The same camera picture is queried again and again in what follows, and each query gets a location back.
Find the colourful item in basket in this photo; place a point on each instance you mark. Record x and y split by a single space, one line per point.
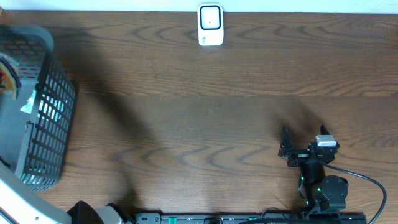
10 81

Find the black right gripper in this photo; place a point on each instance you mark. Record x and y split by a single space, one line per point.
286 149

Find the grey plastic mesh basket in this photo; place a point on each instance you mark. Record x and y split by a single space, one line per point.
36 126

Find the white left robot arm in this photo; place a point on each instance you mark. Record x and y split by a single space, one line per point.
19 204

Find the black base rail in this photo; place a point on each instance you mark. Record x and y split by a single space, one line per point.
272 217

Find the white barcode scanner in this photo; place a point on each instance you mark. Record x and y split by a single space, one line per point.
210 24

